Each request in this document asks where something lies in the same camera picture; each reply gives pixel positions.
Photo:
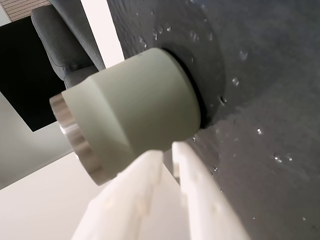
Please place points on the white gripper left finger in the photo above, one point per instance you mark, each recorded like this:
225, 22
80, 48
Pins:
120, 200

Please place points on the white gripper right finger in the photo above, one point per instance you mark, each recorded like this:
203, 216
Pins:
205, 205

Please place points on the pale green steel-rimmed mug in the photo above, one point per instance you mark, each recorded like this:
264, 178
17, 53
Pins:
140, 105

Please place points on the black table mat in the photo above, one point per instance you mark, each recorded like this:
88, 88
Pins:
262, 87

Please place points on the black flat panel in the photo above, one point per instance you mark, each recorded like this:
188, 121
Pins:
22, 72

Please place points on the grey fabric chair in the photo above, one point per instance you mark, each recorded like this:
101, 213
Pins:
65, 42

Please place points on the wooden slatted panel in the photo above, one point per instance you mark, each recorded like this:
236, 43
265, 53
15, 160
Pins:
22, 7

